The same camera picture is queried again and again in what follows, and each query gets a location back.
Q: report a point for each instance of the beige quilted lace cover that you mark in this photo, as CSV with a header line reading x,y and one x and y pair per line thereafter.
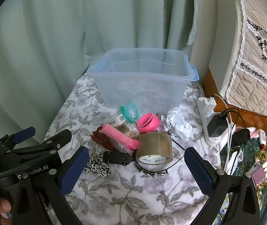
x,y
252,63

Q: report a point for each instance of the clear plastic container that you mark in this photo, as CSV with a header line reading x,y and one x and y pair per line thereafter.
x,y
135,86

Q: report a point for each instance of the floral blanket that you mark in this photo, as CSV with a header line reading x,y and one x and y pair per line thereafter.
x,y
135,192

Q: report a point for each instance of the black hair clip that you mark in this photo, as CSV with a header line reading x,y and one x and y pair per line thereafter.
x,y
117,158

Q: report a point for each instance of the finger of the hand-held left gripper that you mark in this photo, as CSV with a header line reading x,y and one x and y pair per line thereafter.
x,y
25,132
58,137

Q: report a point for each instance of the white bottle with red cap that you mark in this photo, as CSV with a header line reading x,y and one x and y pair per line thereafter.
x,y
262,140

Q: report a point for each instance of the white power strip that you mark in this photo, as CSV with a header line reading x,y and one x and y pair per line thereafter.
x,y
205,121

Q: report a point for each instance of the orange wooden board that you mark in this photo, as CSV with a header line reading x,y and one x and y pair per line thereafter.
x,y
248,114

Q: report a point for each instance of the smartphone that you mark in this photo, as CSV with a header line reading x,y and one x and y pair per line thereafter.
x,y
264,170

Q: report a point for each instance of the dark green floral cloth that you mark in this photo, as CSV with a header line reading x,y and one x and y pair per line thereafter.
x,y
255,150

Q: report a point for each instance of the black and white scrunchie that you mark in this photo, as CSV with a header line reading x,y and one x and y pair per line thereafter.
x,y
98,167

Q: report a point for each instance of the pale green curtain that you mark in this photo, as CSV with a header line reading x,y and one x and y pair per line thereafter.
x,y
65,39

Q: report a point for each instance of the white appliance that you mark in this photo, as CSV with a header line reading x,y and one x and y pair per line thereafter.
x,y
217,39

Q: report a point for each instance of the pink hair roller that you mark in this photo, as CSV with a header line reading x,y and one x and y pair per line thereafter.
x,y
117,136

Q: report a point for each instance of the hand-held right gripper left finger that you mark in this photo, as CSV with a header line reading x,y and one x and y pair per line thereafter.
x,y
73,168

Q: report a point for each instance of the white barcode tag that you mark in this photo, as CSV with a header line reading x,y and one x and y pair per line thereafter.
x,y
117,120

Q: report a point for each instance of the black charger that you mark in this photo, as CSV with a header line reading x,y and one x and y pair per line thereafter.
x,y
216,126

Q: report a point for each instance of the brown packing tape roll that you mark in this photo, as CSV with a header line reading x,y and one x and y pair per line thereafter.
x,y
155,145

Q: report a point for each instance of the black adapter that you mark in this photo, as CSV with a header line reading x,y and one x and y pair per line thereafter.
x,y
241,137

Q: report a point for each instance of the white plastic wrap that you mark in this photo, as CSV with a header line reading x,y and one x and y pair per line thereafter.
x,y
178,124

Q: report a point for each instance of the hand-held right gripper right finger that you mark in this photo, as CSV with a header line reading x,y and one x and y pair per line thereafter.
x,y
197,171

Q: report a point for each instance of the bag of cotton swabs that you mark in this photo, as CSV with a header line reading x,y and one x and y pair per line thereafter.
x,y
128,131

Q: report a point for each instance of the dark red hair claw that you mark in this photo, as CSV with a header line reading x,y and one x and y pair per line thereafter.
x,y
99,138

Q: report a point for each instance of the black beaded headband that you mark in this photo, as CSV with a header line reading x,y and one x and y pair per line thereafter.
x,y
149,172

